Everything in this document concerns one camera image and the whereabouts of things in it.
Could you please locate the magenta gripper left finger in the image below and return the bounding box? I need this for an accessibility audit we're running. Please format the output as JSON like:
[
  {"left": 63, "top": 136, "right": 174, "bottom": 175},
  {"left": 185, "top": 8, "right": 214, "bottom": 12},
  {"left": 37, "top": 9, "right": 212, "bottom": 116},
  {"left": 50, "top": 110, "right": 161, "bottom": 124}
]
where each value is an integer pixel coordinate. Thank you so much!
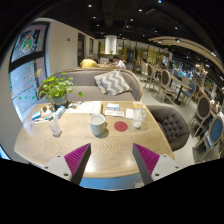
[{"left": 43, "top": 142, "right": 92, "bottom": 186}]

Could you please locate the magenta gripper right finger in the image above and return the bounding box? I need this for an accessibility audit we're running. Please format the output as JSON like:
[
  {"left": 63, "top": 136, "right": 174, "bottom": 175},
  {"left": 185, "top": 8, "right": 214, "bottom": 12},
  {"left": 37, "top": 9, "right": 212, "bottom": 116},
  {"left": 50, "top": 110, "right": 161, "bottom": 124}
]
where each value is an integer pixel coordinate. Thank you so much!
[{"left": 131, "top": 142, "right": 184, "bottom": 186}]

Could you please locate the clear plastic water bottle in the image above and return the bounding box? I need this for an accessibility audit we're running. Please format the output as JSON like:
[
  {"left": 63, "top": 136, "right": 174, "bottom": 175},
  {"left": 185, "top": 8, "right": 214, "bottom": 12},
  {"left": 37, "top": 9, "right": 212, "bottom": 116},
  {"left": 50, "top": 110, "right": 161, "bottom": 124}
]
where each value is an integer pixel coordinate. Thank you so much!
[{"left": 46, "top": 110, "right": 62, "bottom": 137}]

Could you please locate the red round coaster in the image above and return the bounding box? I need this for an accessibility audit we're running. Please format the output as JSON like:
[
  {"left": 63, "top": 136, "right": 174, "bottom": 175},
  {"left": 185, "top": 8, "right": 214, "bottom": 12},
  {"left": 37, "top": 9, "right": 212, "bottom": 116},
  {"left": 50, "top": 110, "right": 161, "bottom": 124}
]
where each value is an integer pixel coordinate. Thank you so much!
[{"left": 114, "top": 121, "right": 128, "bottom": 132}]

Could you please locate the white ceramic mug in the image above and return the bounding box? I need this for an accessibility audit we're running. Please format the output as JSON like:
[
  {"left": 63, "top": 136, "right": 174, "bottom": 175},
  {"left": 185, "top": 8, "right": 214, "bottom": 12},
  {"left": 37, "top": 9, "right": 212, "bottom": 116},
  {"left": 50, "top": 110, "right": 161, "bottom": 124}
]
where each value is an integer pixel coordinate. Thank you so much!
[{"left": 89, "top": 114, "right": 105, "bottom": 136}]

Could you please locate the dark tufted armchair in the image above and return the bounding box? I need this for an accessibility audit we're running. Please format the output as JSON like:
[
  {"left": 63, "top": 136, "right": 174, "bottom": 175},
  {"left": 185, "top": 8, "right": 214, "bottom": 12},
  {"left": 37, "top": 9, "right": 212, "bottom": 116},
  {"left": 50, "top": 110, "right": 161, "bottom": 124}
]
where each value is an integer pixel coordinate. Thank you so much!
[{"left": 148, "top": 105, "right": 190, "bottom": 151}]

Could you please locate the clear drinking glass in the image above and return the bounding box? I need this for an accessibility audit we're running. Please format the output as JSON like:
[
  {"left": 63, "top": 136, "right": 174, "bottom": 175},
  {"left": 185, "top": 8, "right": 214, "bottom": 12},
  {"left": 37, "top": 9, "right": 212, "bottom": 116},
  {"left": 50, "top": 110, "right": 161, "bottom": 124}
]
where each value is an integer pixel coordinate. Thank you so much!
[{"left": 132, "top": 109, "right": 146, "bottom": 128}]

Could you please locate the blue tissue pack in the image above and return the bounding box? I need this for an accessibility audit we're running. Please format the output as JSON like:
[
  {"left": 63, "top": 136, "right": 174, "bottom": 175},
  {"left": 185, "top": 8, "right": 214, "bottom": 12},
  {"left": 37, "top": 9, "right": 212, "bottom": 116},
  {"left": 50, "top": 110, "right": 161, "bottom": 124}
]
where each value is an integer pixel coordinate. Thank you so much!
[{"left": 54, "top": 106, "right": 65, "bottom": 119}]

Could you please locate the open white menu booklet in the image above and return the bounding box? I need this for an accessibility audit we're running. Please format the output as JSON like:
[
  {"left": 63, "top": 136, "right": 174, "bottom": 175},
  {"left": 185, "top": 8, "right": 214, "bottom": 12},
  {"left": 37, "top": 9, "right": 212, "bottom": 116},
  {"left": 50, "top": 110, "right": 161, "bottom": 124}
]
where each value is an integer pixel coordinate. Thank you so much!
[{"left": 66, "top": 101, "right": 101, "bottom": 114}]

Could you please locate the white paper sheet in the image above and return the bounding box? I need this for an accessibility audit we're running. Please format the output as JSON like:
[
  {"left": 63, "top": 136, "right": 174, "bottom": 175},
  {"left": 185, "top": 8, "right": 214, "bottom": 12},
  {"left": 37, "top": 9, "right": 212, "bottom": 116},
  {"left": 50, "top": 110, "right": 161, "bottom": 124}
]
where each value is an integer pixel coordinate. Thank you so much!
[{"left": 105, "top": 110, "right": 124, "bottom": 117}]

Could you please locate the small blue white card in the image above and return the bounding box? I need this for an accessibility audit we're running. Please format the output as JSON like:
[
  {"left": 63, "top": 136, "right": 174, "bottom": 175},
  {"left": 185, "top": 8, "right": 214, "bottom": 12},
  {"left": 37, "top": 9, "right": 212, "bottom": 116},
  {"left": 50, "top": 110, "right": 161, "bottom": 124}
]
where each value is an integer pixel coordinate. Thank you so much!
[{"left": 107, "top": 103, "right": 119, "bottom": 110}]

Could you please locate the green potted plant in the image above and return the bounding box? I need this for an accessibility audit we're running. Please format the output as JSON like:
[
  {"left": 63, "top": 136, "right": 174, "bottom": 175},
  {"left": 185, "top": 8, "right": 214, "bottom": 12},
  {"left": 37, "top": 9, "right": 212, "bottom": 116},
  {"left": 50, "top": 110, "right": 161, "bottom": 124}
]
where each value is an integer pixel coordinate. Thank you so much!
[{"left": 38, "top": 74, "right": 74, "bottom": 107}]

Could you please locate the blue backed wooden chair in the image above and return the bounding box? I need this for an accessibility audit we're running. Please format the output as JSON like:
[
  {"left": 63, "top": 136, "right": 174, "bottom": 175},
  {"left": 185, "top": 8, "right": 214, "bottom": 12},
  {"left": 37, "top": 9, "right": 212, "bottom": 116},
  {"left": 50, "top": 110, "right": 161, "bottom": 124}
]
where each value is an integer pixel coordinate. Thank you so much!
[{"left": 194, "top": 116, "right": 223, "bottom": 162}]

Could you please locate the grey upholstered sofa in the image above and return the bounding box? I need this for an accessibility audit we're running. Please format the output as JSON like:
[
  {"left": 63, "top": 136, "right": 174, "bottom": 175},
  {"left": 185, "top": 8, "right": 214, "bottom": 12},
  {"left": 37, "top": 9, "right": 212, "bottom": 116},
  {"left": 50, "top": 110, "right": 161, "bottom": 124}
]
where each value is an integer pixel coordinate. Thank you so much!
[{"left": 37, "top": 67, "right": 144, "bottom": 103}]

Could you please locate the grey chevron cushion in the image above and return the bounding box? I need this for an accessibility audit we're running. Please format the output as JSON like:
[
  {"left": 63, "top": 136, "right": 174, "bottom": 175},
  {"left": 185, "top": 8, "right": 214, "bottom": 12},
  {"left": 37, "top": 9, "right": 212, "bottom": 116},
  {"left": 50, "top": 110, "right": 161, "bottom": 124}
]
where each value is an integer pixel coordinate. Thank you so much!
[{"left": 94, "top": 70, "right": 131, "bottom": 96}]

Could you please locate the grey backed wooden chair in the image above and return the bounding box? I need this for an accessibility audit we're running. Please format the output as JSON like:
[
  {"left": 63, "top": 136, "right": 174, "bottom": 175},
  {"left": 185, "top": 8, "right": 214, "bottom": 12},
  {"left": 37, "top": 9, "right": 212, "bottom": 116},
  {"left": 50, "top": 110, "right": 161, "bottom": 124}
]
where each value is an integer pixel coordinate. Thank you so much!
[{"left": 159, "top": 70, "right": 177, "bottom": 102}]

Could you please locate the person in yellow shirt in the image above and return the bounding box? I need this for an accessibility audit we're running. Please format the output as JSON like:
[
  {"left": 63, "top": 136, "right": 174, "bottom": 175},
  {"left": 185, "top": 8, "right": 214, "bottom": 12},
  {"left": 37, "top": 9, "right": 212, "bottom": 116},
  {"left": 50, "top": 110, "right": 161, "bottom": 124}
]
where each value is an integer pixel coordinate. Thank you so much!
[{"left": 80, "top": 59, "right": 98, "bottom": 68}]

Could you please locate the person in white shirt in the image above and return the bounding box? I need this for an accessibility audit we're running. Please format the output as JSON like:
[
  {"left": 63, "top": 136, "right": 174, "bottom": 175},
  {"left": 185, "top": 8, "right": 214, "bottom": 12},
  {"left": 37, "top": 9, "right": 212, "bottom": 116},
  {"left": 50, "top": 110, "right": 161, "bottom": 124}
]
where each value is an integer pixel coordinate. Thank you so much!
[{"left": 113, "top": 55, "right": 126, "bottom": 69}]

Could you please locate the large window with posters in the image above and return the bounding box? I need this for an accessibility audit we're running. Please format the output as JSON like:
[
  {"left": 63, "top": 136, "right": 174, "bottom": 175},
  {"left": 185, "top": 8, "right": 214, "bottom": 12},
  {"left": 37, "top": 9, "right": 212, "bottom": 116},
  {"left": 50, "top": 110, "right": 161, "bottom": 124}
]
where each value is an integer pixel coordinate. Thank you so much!
[{"left": 8, "top": 22, "right": 49, "bottom": 121}]

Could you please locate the white round pillar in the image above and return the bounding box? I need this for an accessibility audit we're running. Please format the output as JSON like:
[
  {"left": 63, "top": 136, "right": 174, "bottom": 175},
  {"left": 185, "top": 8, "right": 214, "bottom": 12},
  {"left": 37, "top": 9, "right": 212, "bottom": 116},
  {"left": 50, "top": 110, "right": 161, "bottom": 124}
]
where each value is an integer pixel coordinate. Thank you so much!
[{"left": 105, "top": 35, "right": 117, "bottom": 54}]

